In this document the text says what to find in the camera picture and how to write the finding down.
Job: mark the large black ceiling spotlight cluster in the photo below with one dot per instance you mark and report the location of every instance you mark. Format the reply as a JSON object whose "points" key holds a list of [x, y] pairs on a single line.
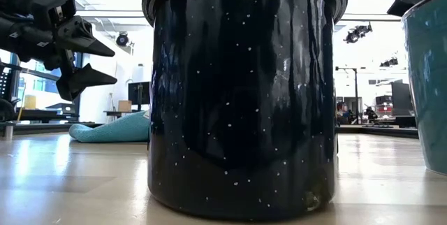
{"points": [[357, 33]]}

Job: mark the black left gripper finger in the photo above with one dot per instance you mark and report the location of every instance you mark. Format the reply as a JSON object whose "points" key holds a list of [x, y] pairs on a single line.
{"points": [[77, 38], [78, 81]]}

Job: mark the black perforated panel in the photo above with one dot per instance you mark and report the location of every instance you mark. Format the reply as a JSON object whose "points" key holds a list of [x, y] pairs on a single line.
{"points": [[5, 83]]}

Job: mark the teal cloth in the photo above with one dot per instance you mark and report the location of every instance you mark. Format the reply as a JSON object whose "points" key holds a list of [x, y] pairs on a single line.
{"points": [[115, 130]]}

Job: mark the black stand pole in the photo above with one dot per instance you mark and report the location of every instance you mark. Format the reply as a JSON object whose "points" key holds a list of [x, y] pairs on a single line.
{"points": [[355, 95]]}

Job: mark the teal ceramic cup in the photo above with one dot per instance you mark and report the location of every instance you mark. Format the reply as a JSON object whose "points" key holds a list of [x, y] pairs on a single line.
{"points": [[431, 78]]}

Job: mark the short silver metal post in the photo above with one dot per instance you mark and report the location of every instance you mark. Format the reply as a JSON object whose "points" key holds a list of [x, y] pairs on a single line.
{"points": [[8, 132]]}

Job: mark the yellow box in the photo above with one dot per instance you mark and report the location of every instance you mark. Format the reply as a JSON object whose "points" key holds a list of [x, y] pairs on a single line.
{"points": [[30, 102]]}

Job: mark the black table edge frame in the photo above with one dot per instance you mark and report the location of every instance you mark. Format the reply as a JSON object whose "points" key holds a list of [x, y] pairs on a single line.
{"points": [[52, 128]]}

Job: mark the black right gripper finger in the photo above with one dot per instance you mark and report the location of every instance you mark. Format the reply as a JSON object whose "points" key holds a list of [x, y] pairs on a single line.
{"points": [[408, 1]]}

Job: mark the cardboard box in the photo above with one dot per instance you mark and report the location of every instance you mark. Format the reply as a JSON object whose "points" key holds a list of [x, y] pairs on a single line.
{"points": [[124, 106]]}

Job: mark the red storage bins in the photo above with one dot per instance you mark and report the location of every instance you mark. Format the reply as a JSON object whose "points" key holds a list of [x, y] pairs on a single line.
{"points": [[387, 107]]}

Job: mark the round black ceiling camera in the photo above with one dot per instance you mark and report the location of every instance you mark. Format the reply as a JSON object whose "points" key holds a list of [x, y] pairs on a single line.
{"points": [[122, 39]]}

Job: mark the dark blue speckled enamel mug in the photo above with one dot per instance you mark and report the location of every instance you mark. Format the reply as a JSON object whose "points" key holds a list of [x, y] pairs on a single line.
{"points": [[244, 95]]}

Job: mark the long ceiling light strip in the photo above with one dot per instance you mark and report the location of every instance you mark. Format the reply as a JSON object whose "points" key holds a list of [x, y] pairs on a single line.
{"points": [[111, 14]]}

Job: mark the black computer monitor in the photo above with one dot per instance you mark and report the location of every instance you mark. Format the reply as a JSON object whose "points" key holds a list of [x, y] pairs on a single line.
{"points": [[401, 97], [139, 93]]}

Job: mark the small black ceiling spotlight cluster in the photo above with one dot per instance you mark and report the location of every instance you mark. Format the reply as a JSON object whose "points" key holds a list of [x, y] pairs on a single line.
{"points": [[389, 63]]}

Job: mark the black desk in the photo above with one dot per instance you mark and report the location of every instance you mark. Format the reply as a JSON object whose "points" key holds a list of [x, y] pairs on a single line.
{"points": [[42, 115]]}

